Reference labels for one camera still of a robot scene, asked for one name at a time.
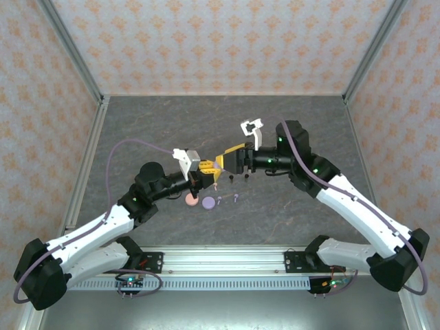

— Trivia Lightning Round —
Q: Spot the grey metal shelf panel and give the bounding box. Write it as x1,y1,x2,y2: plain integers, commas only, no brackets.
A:
39,290,408,330

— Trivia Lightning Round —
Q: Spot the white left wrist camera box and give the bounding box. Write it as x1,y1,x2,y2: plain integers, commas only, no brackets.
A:
171,148,202,182

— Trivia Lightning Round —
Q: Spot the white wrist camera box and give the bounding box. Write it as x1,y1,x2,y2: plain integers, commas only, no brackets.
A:
171,148,202,182
239,118,264,152

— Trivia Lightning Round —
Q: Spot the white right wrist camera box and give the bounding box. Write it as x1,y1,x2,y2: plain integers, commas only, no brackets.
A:
239,118,264,152

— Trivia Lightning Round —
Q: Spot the aluminium side rail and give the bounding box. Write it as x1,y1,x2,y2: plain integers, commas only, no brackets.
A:
63,96,111,234
342,96,381,216

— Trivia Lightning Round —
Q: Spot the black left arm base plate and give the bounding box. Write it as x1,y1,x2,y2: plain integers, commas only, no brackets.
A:
137,251,164,274

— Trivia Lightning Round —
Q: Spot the aluminium mounting rail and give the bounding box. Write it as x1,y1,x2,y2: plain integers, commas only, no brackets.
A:
68,245,379,276

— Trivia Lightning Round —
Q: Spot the slotted grey cable duct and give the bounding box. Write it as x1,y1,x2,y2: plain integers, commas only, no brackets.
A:
67,277,312,292

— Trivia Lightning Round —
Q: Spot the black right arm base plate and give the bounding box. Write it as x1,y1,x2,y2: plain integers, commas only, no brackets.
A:
284,250,344,274

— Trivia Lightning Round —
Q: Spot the aluminium corner post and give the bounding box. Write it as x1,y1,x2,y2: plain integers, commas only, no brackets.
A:
36,0,106,106
342,0,410,105

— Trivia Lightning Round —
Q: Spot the aluminium frame leg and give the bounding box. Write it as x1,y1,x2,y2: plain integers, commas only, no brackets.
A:
16,307,44,330
397,291,427,330

